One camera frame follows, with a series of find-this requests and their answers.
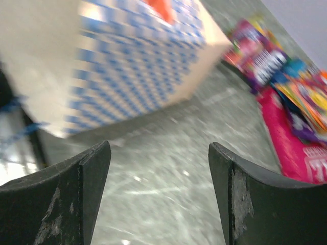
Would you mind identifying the checkered paper bag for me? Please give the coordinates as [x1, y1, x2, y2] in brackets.
[1, 1, 231, 138]

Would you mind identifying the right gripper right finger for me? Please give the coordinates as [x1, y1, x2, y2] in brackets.
[208, 142, 326, 245]

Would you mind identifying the green snack packet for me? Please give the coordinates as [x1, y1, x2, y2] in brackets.
[249, 15, 283, 49]

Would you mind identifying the purple chocolate pack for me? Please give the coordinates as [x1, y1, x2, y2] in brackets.
[223, 19, 289, 94]

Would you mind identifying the blue snack packet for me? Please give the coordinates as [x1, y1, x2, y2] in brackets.
[270, 58, 312, 84]

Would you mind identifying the purple snack pack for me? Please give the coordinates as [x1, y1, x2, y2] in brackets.
[286, 107, 326, 146]

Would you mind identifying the orange snack packet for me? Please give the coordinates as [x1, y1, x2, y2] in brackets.
[274, 76, 326, 134]

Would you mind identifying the pink crisps bag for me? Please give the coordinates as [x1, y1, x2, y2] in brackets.
[256, 88, 326, 184]

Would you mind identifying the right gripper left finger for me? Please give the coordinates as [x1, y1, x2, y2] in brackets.
[1, 141, 111, 245]

